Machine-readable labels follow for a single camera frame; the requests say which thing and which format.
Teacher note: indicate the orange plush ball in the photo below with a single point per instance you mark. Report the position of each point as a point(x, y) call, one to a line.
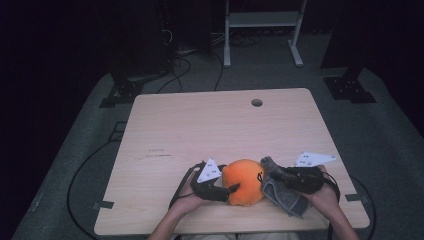
point(245, 181)

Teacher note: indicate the grey fluffy cloth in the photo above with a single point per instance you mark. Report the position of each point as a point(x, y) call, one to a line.
point(283, 198)

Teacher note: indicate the person's left hand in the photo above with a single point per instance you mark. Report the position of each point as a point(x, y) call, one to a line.
point(190, 201)

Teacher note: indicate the grey tape strip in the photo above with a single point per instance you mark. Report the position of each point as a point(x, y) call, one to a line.
point(353, 197)
point(104, 204)

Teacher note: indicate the black stand base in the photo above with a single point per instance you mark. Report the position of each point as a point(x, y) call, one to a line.
point(348, 88)
point(121, 93)

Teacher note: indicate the white metal stand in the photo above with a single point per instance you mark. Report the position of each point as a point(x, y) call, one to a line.
point(263, 19)

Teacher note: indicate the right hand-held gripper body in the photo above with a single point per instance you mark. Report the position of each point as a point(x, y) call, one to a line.
point(305, 180)

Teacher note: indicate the person's right hand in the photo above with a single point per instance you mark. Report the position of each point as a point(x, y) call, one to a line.
point(325, 200)

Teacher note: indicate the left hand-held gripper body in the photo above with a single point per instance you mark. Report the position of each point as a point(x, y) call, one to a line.
point(208, 190)

